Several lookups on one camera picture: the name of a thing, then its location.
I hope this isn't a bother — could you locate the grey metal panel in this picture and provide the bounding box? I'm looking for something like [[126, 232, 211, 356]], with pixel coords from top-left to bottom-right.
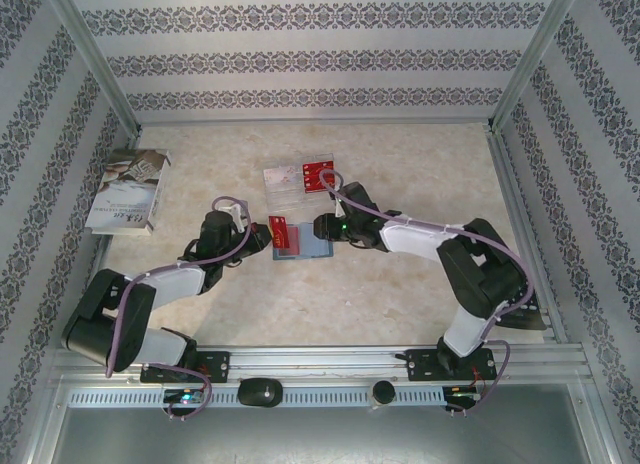
[[49, 383, 611, 464]]

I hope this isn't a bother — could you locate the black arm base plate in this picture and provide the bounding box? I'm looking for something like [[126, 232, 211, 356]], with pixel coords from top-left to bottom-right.
[[405, 347, 496, 383], [139, 351, 231, 385]]

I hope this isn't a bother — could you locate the slotted grey cable duct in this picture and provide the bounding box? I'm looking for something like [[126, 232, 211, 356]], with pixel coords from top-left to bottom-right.
[[67, 387, 446, 409]]

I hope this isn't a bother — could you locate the black remote control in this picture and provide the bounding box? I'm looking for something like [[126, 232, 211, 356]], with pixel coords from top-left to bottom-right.
[[499, 293, 544, 331]]

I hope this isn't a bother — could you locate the blue leather card holder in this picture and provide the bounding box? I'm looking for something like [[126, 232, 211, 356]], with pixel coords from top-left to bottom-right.
[[271, 222, 335, 261]]

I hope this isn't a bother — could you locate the aluminium frame post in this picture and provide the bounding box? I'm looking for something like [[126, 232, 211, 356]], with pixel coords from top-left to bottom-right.
[[39, 0, 144, 135], [487, 0, 586, 133]]

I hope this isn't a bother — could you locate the long aluminium frame rail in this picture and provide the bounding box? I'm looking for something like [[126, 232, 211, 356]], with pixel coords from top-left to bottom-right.
[[49, 346, 591, 385]]

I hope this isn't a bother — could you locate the black round knob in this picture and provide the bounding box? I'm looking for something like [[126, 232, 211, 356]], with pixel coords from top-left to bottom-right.
[[369, 380, 397, 411]]

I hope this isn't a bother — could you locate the black oval device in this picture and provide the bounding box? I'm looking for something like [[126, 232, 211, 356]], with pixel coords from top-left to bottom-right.
[[236, 377, 284, 409]]

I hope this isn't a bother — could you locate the aluminium side rail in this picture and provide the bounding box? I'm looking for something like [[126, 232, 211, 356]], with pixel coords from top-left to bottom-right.
[[484, 128, 569, 343], [69, 128, 144, 350]]

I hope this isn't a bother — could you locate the purple cable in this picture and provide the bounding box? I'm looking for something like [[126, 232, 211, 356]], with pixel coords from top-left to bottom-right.
[[104, 196, 251, 425], [318, 168, 534, 420]]

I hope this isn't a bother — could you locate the white paperback book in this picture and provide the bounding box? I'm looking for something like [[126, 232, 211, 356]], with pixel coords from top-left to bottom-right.
[[84, 148, 172, 236]]

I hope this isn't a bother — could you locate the clear acrylic card stand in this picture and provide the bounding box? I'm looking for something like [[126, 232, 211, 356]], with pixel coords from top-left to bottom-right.
[[263, 156, 339, 213]]

